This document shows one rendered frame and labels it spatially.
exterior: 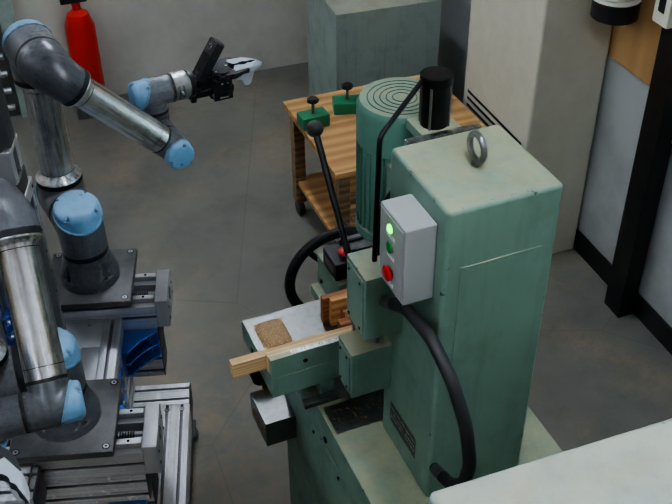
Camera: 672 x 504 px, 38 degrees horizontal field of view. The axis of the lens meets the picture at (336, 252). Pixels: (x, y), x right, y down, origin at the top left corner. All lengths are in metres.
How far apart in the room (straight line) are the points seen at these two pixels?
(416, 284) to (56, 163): 1.17
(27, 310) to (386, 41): 2.79
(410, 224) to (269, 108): 3.38
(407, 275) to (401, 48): 2.80
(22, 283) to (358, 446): 0.80
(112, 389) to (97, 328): 0.34
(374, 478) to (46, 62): 1.16
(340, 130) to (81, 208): 1.48
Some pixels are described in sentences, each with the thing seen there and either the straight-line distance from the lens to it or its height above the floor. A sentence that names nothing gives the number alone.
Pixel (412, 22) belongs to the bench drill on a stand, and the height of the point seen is 0.62.
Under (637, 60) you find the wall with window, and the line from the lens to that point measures 3.51.
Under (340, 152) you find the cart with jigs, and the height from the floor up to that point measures 0.53.
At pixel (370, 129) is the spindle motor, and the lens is 1.89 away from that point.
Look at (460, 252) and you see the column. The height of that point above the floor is 1.43.
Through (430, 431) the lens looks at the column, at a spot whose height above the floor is 1.00.
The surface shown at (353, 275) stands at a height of 1.28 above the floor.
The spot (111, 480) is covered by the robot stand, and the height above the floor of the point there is 0.67.
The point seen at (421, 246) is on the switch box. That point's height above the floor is 1.44.
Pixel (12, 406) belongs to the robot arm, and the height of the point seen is 1.15.
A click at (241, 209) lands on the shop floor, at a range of 4.24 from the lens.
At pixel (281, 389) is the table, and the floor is 0.86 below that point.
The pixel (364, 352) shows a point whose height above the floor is 1.08.
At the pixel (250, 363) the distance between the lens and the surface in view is 2.17.
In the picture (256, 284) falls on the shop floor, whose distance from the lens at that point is 3.83.
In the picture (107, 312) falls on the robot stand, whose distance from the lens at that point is 2.63.
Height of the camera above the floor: 2.44
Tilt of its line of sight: 38 degrees down
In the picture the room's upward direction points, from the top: 1 degrees counter-clockwise
